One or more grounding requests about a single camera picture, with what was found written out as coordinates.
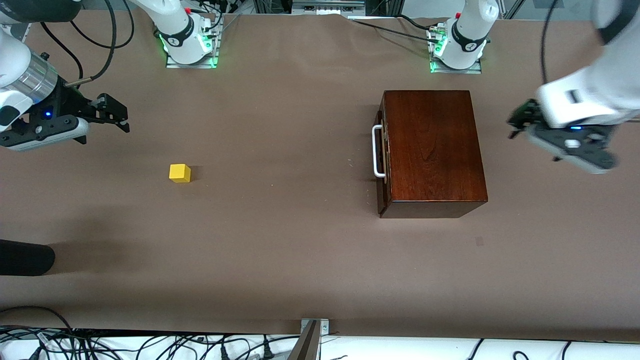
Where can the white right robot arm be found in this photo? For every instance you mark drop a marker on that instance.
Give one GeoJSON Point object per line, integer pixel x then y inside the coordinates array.
{"type": "Point", "coordinates": [175, 25]}

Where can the yellow block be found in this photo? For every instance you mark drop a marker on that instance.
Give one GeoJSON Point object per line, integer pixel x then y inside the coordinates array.
{"type": "Point", "coordinates": [179, 173]}

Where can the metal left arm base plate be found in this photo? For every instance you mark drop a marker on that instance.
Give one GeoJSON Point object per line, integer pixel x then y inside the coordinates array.
{"type": "Point", "coordinates": [455, 71]}

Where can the black foam cylinder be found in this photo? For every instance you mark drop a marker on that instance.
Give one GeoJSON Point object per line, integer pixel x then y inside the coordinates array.
{"type": "Point", "coordinates": [25, 257]}

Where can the brown paper table cover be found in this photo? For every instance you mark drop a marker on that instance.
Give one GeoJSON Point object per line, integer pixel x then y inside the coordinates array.
{"type": "Point", "coordinates": [250, 150]}

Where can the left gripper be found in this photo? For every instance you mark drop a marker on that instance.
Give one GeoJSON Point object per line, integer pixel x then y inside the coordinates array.
{"type": "Point", "coordinates": [525, 114]}

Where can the wooden drawer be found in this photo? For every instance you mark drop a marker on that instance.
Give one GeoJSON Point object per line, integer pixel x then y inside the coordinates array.
{"type": "Point", "coordinates": [383, 195]}

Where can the grey metal device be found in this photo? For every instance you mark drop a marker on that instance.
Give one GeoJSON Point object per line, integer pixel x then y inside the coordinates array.
{"type": "Point", "coordinates": [327, 6]}

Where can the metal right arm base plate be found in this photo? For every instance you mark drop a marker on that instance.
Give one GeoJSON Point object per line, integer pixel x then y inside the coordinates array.
{"type": "Point", "coordinates": [190, 65]}

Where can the dark camera stand post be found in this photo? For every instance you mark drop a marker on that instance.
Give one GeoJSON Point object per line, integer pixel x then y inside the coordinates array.
{"type": "Point", "coordinates": [306, 345]}

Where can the aluminium frame profile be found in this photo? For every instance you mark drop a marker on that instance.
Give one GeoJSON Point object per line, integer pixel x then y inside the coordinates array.
{"type": "Point", "coordinates": [514, 9]}

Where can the dark wooden drawer cabinet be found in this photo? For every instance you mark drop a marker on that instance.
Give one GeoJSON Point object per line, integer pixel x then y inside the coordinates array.
{"type": "Point", "coordinates": [435, 145]}

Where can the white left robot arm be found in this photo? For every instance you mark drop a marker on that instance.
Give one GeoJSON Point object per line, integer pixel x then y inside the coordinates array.
{"type": "Point", "coordinates": [472, 30]}

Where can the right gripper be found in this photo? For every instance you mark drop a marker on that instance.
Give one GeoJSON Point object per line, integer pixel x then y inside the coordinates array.
{"type": "Point", "coordinates": [73, 102]}

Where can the small metal bracket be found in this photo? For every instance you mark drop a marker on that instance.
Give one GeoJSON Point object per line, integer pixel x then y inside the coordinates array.
{"type": "Point", "coordinates": [325, 326]}

